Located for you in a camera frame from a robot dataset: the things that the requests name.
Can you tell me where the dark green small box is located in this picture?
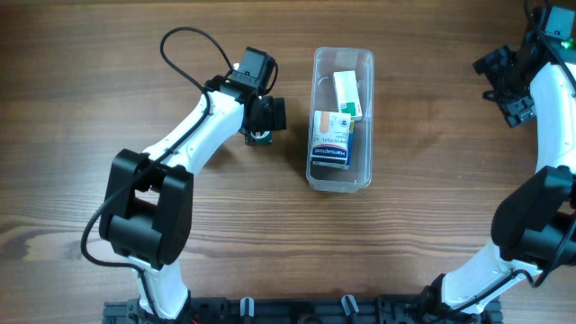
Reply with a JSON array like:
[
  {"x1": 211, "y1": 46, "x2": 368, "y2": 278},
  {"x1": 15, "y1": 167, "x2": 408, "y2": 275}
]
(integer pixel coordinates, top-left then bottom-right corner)
[{"x1": 243, "y1": 130, "x2": 273, "y2": 146}]

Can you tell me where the white Hansaplast plaster box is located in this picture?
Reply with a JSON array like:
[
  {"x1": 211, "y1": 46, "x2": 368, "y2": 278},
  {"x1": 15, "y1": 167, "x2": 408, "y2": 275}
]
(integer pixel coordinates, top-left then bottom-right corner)
[{"x1": 310, "y1": 111, "x2": 352, "y2": 169}]

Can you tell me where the white green medicine box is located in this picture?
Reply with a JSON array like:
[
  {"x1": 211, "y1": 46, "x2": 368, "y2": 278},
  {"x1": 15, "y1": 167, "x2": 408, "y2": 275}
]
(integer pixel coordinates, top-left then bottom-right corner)
[{"x1": 333, "y1": 70, "x2": 363, "y2": 121}]

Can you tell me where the blue medicine box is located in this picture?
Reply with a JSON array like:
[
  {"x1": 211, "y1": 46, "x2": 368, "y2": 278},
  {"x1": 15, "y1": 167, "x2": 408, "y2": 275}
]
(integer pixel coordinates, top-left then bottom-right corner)
[{"x1": 346, "y1": 120, "x2": 355, "y2": 169}]

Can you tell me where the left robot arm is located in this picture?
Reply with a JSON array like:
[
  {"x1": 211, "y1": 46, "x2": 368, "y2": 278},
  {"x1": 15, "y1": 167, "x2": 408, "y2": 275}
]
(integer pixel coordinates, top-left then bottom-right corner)
[{"x1": 90, "y1": 76, "x2": 287, "y2": 323}]

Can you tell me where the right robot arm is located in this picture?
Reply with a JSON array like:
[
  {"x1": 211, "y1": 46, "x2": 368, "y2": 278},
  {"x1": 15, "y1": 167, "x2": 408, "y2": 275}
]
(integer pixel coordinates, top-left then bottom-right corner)
[{"x1": 410, "y1": 1, "x2": 575, "y2": 323}]

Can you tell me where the clear plastic container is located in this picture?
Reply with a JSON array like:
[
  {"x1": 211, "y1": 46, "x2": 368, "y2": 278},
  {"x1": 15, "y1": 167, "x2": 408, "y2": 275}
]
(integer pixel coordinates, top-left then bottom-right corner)
[{"x1": 306, "y1": 47, "x2": 374, "y2": 193}]

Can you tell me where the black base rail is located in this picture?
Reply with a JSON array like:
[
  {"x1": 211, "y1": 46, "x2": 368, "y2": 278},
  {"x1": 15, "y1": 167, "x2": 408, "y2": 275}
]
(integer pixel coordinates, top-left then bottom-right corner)
[{"x1": 102, "y1": 295, "x2": 504, "y2": 324}]

